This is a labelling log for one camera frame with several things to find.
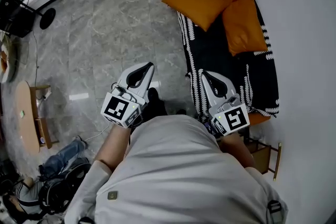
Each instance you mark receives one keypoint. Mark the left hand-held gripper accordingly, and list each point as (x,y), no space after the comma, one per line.
(115,108)

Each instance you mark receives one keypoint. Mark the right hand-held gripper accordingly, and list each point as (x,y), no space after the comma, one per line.
(235,118)

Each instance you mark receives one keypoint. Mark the person's right forearm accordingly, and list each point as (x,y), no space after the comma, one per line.
(236,149)

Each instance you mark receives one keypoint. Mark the person's left forearm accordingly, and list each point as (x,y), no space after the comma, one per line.
(114,147)

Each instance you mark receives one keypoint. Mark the orange sofa with patterned blanket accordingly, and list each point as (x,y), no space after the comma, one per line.
(215,55)

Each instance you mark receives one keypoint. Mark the black waist device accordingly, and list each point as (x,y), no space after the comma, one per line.
(210,129)

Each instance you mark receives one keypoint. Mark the wooden side shelf rack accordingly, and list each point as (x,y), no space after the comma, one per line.
(261,156)

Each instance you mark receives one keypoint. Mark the person's white shirt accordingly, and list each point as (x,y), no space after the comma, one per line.
(178,170)

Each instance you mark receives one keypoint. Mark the black standing fan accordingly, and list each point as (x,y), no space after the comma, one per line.
(47,18)

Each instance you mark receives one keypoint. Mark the wooden oval table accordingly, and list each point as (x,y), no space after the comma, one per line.
(26,123)

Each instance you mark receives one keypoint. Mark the black backpack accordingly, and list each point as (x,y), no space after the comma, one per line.
(63,186)

